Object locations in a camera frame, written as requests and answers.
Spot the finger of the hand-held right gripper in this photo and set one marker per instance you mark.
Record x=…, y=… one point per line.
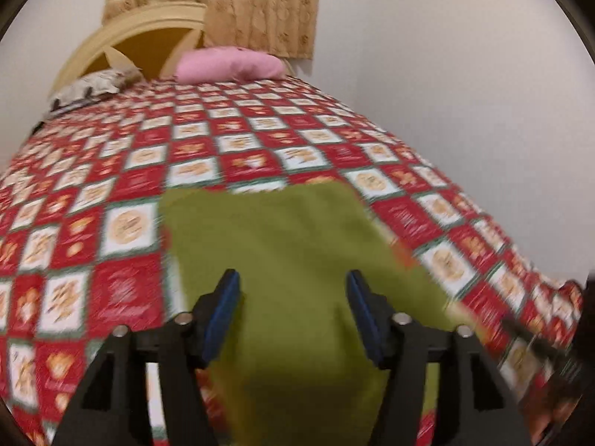
x=539, y=341

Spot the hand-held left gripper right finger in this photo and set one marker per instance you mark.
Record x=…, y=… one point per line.
x=365, y=316

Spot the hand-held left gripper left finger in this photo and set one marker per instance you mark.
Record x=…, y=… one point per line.
x=222, y=316

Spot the green and orange garment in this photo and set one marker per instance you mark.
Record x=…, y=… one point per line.
x=288, y=251

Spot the red checkered bed blanket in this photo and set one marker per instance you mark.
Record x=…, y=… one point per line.
x=139, y=158

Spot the pink pillow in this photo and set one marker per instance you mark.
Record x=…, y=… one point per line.
x=227, y=65

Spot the grey patterned pillow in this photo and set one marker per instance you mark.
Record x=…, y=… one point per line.
x=90, y=88

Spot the cream wooden headboard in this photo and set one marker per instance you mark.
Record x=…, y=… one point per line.
x=93, y=42

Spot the beige patterned curtain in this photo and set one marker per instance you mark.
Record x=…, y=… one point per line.
x=265, y=4

